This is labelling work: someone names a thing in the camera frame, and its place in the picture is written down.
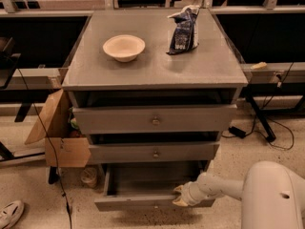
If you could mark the black table leg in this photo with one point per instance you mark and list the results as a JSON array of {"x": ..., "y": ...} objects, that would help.
[{"x": 270, "y": 134}]

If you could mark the grey top drawer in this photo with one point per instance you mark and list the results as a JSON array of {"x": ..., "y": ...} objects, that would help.
[{"x": 153, "y": 119}]

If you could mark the open cardboard box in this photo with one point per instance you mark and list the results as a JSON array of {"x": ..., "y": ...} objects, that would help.
[{"x": 52, "y": 127}]

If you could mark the yellow sponge piece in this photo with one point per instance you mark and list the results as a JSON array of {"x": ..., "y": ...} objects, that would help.
[{"x": 259, "y": 65}]

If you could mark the grey drawer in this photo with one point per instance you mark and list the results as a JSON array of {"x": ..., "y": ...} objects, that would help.
[
  {"x": 153, "y": 152},
  {"x": 153, "y": 119},
  {"x": 145, "y": 185}
]

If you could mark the grey bottom drawer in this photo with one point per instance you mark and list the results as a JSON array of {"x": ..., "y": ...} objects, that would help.
[{"x": 145, "y": 185}]

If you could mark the grey middle drawer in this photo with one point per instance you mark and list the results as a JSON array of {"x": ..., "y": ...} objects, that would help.
[{"x": 153, "y": 152}]

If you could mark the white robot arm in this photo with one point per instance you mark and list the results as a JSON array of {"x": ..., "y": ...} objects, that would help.
[{"x": 271, "y": 195}]

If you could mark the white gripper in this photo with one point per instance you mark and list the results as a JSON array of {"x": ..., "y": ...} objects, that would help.
[{"x": 192, "y": 193}]

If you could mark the white sneaker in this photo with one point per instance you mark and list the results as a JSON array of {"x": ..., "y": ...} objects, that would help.
[{"x": 11, "y": 213}]

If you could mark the black power adapter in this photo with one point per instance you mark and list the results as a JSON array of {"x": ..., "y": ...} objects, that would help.
[{"x": 237, "y": 132}]

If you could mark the blue white snack bag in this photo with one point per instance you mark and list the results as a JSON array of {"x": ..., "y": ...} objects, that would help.
[{"x": 185, "y": 35}]

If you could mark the grey drawer cabinet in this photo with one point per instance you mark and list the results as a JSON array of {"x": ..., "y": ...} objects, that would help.
[{"x": 207, "y": 75}]

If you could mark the clear plastic cup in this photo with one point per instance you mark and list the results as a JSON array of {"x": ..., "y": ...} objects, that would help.
[{"x": 89, "y": 177}]

